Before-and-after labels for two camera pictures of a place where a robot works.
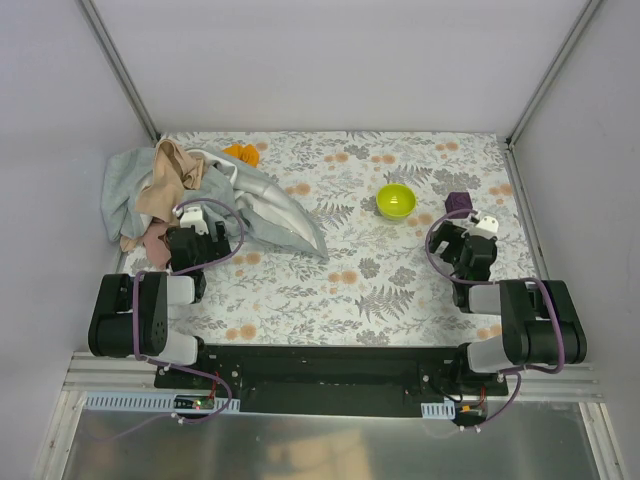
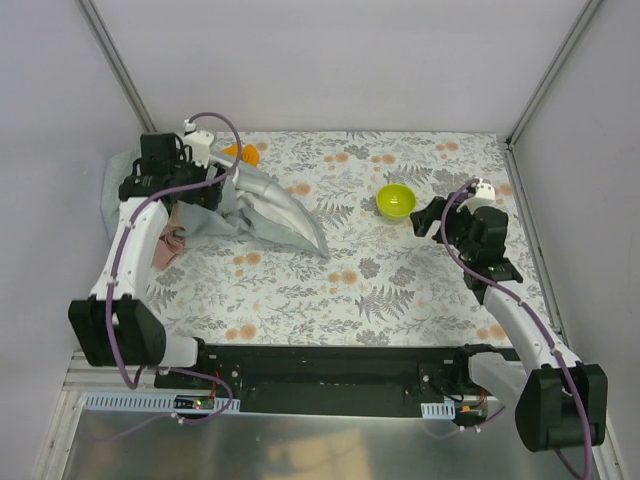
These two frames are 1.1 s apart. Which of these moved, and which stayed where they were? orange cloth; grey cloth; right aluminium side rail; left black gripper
Moved: left black gripper
Stayed: right aluminium side rail; orange cloth; grey cloth
